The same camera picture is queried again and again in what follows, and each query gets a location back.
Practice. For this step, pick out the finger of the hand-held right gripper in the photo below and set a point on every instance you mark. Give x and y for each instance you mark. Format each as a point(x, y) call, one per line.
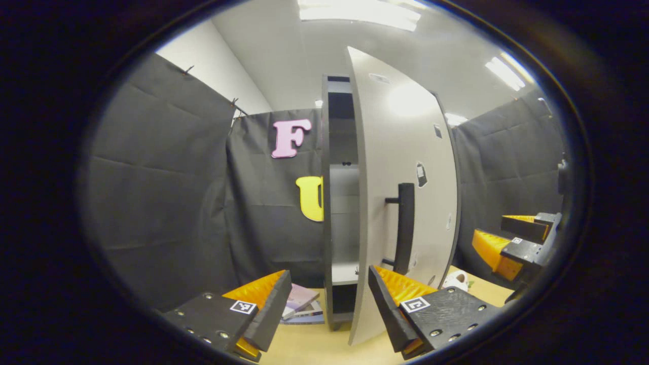
point(522, 228)
point(525, 251)

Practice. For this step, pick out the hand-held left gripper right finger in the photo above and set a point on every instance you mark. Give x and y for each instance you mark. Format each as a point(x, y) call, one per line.
point(388, 309)

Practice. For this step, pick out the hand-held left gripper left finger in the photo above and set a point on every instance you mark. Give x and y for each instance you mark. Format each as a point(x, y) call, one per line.
point(274, 314)

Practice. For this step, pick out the grey cabinet door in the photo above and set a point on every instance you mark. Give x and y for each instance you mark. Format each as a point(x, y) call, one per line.
point(395, 152)

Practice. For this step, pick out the blue grey magazine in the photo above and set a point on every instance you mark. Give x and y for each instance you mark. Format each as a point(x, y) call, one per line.
point(312, 318)

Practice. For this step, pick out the pink plush donut toy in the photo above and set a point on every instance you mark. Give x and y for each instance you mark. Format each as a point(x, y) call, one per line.
point(454, 281)

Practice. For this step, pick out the black backdrop cloth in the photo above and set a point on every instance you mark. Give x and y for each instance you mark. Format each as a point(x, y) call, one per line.
point(177, 203)

